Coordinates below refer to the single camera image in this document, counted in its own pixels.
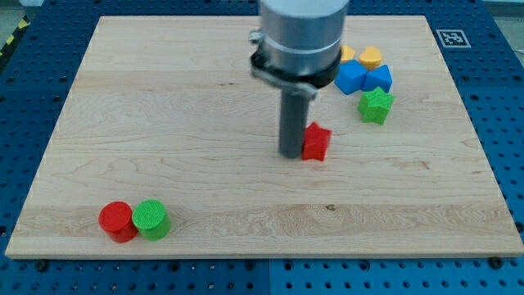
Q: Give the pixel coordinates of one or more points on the red star block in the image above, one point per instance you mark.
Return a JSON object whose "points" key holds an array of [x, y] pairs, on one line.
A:
{"points": [[316, 142]]}

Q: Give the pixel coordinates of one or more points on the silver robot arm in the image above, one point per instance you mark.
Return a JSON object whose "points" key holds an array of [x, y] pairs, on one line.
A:
{"points": [[298, 44]]}

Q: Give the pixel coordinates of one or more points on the yellow block behind arm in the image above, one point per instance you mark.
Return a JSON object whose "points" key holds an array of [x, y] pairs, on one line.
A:
{"points": [[347, 53]]}

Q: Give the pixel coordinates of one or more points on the green star block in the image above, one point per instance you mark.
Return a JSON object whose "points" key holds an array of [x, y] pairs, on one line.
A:
{"points": [[374, 106]]}

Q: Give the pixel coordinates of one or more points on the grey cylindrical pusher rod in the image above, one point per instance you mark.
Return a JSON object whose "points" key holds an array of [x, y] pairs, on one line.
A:
{"points": [[293, 118]]}

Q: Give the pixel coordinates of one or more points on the wooden board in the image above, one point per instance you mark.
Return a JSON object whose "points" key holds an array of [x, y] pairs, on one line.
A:
{"points": [[165, 108]]}

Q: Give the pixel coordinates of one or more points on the blue cube block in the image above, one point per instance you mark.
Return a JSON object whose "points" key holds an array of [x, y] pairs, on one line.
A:
{"points": [[350, 77]]}

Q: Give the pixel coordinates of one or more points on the green cylinder block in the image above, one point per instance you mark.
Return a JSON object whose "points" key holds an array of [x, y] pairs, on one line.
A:
{"points": [[151, 219]]}

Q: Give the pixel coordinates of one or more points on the blue pentagon block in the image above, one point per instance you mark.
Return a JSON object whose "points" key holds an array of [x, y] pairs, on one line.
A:
{"points": [[378, 78]]}

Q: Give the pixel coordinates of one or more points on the yellow heart block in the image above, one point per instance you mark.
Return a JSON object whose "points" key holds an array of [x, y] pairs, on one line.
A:
{"points": [[370, 58]]}

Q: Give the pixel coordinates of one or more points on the red cylinder block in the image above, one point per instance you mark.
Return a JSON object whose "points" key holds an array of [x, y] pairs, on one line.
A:
{"points": [[115, 219]]}

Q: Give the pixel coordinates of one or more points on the white fiducial marker tag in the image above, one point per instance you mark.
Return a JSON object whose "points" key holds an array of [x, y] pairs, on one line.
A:
{"points": [[453, 38]]}

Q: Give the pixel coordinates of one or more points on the black yellow hazard tape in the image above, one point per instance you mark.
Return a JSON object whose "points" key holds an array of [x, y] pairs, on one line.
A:
{"points": [[15, 37]]}

